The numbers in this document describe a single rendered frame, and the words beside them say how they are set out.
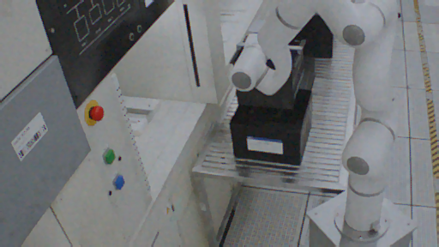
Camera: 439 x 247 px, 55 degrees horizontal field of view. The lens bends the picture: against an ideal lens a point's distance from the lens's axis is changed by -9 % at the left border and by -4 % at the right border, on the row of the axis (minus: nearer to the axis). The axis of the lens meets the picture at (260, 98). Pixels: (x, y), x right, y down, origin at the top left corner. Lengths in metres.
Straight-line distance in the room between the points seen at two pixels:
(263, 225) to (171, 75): 1.05
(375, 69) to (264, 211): 1.61
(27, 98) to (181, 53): 0.98
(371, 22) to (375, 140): 0.37
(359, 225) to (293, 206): 1.14
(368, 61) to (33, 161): 0.81
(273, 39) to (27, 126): 0.67
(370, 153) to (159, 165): 0.81
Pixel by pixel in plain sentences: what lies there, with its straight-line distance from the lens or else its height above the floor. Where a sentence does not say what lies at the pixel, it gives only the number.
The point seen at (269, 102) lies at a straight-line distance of 1.62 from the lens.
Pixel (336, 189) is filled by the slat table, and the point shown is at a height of 0.76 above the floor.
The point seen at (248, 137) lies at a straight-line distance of 1.71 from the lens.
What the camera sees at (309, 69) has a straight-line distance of 2.12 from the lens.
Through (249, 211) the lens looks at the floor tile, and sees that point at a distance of 2.60.
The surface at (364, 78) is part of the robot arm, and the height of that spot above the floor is 1.36.
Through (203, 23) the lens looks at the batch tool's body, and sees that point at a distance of 1.73.
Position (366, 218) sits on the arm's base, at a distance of 1.49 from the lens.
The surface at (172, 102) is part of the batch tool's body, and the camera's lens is 1.98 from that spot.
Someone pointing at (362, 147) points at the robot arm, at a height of 1.18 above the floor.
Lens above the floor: 1.99
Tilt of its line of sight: 36 degrees down
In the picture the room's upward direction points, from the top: 5 degrees counter-clockwise
